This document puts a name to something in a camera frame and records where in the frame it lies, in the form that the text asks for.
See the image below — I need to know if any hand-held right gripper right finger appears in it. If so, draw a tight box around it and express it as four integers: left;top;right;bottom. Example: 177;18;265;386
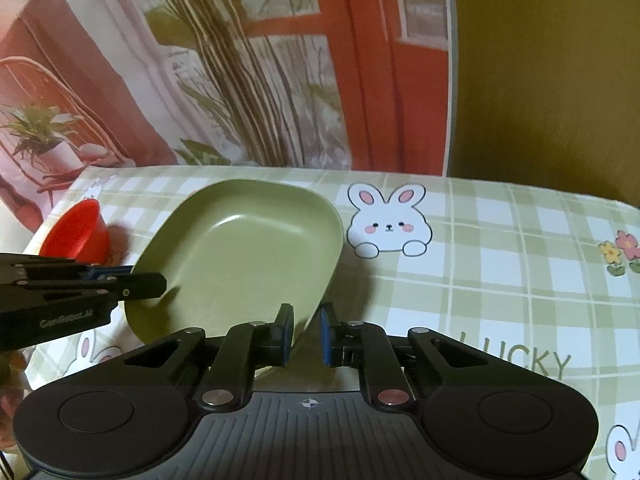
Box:
319;302;503;409

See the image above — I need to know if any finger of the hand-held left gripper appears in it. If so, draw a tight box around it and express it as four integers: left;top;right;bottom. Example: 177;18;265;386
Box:
0;252;132;284
0;272;168;314

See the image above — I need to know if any green plate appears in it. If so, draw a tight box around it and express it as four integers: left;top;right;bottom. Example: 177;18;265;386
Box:
122;179;346;378

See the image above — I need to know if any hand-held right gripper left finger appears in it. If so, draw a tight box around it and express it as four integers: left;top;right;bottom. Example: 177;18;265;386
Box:
122;303;296;414

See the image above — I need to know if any red bowl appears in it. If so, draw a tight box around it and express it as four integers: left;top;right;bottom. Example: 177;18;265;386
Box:
38;199;111;267

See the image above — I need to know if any wall poster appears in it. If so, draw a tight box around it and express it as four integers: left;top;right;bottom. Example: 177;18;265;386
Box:
0;0;454;235

